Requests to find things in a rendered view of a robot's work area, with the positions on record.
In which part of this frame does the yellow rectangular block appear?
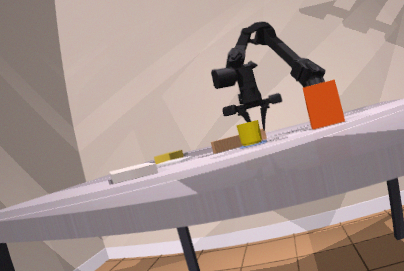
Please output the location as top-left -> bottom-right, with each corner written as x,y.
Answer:
154,150 -> 184,164

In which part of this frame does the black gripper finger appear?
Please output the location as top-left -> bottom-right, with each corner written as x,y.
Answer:
260,106 -> 270,131
238,112 -> 251,123

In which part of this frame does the yellow cup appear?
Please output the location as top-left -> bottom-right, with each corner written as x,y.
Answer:
236,120 -> 262,146

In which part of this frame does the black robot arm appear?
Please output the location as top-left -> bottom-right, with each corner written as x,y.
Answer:
211,21 -> 326,89

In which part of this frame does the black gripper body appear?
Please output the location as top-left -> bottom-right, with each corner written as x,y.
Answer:
222,81 -> 283,116

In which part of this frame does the tan flat bar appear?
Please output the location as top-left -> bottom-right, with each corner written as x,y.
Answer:
211,129 -> 267,154

